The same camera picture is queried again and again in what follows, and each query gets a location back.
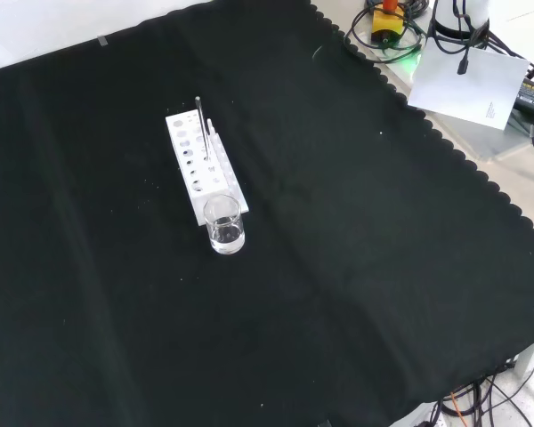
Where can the clear glass rod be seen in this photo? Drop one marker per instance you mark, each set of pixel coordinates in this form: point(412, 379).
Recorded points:
point(201, 129)

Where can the white test tube rack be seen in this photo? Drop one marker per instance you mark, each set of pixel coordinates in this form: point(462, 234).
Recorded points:
point(199, 175)

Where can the black bench cloth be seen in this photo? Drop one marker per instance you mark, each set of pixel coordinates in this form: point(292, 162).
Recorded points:
point(267, 249)

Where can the clear glass beaker with water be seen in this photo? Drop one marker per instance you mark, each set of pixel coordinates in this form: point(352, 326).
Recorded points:
point(224, 229)

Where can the yellow stop button box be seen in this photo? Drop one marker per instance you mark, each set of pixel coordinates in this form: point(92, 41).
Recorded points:
point(387, 22)

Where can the white paper sheet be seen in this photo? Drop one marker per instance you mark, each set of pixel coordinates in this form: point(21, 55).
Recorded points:
point(467, 86)

